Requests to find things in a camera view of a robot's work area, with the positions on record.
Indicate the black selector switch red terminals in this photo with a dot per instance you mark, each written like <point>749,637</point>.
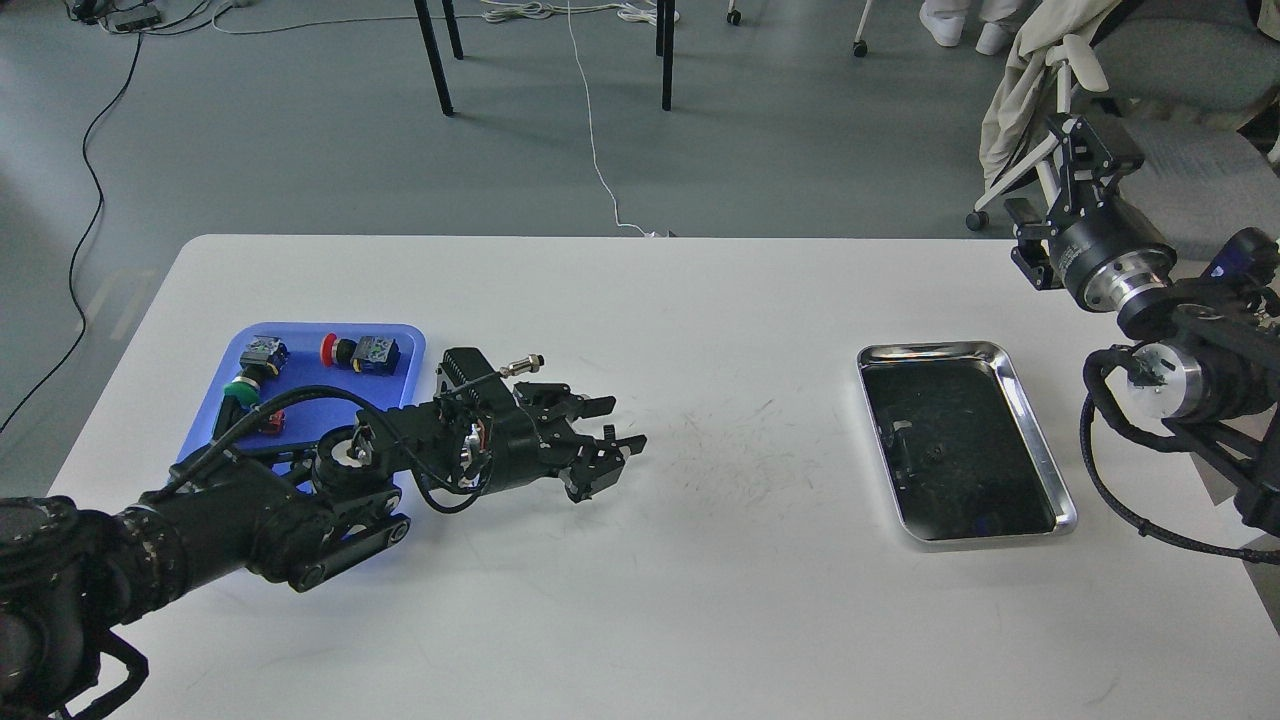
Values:
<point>271,425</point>

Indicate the black power strip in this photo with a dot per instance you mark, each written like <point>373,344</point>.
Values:
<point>115,16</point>

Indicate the black table leg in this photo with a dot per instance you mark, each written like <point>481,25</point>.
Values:
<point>432,48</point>
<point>665,20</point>

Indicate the black table leg right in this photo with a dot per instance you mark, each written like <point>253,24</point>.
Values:
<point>665,20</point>

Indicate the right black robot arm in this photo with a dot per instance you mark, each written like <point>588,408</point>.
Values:
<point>1199,352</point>

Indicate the black table leg left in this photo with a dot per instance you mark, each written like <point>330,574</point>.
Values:
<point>432,48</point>

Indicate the grey office chair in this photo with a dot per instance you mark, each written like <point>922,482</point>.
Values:
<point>1184,78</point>

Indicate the white shoes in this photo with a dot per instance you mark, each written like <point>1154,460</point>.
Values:
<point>946,20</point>

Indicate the red emergency push button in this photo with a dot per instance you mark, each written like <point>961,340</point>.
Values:
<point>371,354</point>

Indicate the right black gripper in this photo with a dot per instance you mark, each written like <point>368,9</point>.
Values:
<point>1111,259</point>

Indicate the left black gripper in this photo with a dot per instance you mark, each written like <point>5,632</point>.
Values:
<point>535,440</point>

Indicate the stainless steel tray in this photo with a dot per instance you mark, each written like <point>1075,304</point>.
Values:
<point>999,483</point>

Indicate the beige jacket on chair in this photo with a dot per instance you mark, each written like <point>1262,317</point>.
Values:
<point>1018,94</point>

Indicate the blue plastic tray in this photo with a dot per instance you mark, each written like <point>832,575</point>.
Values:
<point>300,375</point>

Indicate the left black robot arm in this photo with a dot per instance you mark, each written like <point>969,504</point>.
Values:
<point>71,575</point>

